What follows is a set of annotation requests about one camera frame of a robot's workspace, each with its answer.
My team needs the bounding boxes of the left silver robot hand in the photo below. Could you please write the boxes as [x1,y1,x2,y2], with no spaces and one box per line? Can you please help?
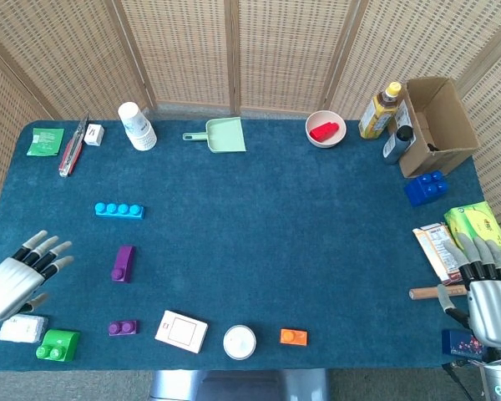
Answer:
[0,229,75,323]

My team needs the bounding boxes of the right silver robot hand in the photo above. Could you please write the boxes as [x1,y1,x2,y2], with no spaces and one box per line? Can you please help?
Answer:
[437,232,501,350]

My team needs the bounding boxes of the purple sloped one-stud block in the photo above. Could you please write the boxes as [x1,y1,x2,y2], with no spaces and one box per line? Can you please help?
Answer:
[110,245,136,284]

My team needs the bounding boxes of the green two-stud block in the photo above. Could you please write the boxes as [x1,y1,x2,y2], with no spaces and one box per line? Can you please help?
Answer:
[35,328,82,363]

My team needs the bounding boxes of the small purple two-stud block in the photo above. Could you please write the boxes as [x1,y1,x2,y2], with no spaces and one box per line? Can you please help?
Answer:
[108,320,139,338]

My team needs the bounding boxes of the light blue four-stud block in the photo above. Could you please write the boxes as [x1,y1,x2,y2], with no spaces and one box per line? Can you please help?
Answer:
[94,202,145,221]

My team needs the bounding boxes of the dark blue four-stud block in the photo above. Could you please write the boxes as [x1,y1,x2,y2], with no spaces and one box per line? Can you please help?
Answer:
[403,170,450,208]

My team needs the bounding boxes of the orange one-stud block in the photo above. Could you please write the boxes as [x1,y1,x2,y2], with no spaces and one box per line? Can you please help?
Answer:
[280,328,309,347]

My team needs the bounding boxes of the white paper cups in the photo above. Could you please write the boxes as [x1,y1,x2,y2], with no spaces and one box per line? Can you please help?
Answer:
[117,101,158,152]

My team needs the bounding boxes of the red block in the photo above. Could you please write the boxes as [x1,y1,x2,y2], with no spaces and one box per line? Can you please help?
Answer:
[309,121,342,142]

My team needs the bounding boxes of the white tissue pack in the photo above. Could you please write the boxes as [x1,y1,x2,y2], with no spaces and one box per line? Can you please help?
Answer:
[0,314,49,344]

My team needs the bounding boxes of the dark blue printed box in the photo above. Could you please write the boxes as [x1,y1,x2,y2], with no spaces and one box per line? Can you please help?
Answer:
[441,328,485,358]

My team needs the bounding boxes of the wooden stick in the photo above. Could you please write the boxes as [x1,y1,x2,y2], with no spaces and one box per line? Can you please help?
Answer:
[408,284,471,301]

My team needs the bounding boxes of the green yellow tea box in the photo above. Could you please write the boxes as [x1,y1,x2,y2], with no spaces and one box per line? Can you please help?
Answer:
[443,200,501,251]

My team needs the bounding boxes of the red utility knife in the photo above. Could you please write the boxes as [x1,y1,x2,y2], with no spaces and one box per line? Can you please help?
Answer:
[58,114,89,178]

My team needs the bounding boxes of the green sachet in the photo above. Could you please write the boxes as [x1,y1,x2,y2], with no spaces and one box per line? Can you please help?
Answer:
[26,127,65,157]

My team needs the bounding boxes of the open cardboard box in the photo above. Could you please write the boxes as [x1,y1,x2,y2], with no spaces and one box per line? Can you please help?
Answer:
[394,76,481,179]

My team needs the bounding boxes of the small white box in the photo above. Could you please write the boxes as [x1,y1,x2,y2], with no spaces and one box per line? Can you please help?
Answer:
[83,123,106,147]

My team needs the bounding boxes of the dark grey bottle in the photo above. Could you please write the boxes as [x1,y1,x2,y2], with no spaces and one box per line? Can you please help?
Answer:
[382,124,414,165]

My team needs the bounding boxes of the yellow tea drink bottle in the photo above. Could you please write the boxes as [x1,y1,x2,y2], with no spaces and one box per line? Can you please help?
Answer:
[357,81,402,140]

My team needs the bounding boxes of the beige bowl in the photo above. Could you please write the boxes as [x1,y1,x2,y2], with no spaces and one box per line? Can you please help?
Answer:
[305,109,347,149]

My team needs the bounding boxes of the white round lidded jar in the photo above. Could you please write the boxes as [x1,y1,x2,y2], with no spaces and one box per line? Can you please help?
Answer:
[222,324,257,361]

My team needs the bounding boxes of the blue table cloth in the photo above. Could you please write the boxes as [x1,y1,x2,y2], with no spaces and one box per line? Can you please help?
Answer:
[0,119,485,372]

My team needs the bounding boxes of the grey robot torso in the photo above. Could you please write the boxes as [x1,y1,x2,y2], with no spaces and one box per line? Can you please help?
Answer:
[149,369,331,401]

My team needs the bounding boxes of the light green dustpan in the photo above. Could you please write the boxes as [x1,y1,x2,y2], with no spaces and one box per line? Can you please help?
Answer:
[182,117,247,155]

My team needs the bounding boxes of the bamboo folding screen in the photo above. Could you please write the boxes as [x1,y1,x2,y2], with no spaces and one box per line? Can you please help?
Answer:
[0,0,501,285]

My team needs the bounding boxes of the thin black cable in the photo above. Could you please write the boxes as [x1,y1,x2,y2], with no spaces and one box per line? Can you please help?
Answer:
[442,361,482,401]

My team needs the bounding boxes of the white box with red frame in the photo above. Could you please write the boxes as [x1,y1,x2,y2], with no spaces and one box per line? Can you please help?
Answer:
[154,309,210,354]

